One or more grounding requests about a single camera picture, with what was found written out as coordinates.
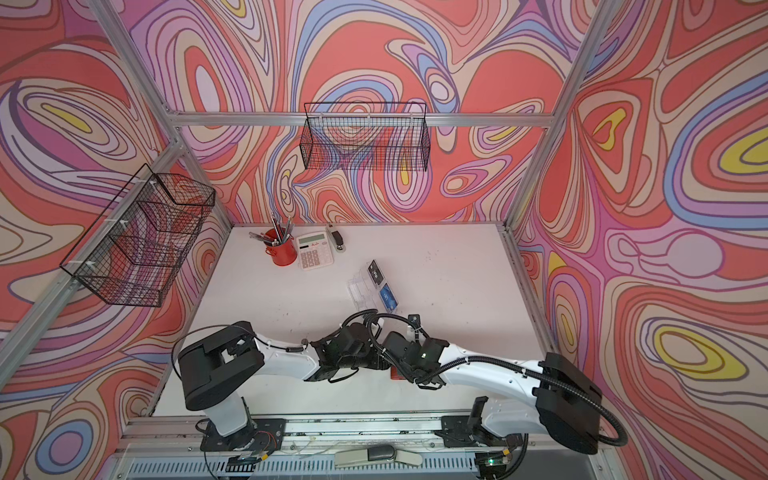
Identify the red leather card holder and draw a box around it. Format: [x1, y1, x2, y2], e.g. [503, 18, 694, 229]
[390, 366, 405, 380]

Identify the clear acrylic card stand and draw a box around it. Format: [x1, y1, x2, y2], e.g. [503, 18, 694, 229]
[347, 260, 394, 313]

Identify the blue credit card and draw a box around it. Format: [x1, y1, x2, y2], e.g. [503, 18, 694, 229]
[379, 284, 398, 313]

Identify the black VIP credit card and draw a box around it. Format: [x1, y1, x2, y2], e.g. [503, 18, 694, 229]
[367, 260, 384, 287]

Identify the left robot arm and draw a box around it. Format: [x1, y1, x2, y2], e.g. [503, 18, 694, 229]
[173, 320, 390, 438]

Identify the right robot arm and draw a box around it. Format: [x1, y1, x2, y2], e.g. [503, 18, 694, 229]
[372, 332, 629, 455]

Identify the grey foot pedal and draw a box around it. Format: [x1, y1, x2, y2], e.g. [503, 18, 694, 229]
[333, 445, 424, 468]

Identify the pink desk calculator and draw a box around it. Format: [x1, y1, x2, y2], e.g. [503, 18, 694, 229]
[295, 231, 334, 271]

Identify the grey black stapler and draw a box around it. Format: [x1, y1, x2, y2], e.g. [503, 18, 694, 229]
[327, 224, 346, 253]

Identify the red metal pen bucket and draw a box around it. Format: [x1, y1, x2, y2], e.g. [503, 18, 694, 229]
[264, 229, 298, 267]

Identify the pens and pencils bunch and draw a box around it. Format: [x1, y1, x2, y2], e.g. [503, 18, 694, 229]
[248, 213, 294, 247]

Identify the black corrugated cable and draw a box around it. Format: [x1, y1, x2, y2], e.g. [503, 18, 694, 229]
[434, 355, 628, 448]

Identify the black wire basket back wall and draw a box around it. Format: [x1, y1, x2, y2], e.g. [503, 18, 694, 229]
[299, 100, 431, 172]

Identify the black wire basket wall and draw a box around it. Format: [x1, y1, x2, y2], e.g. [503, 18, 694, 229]
[299, 100, 431, 172]
[59, 164, 216, 307]

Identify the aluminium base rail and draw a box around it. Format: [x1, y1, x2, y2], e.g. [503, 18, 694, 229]
[125, 410, 613, 457]

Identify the black wire basket left wall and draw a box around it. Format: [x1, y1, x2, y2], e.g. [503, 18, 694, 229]
[59, 164, 216, 307]

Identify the aluminium frame post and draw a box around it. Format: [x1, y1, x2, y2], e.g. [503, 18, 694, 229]
[89, 0, 235, 232]

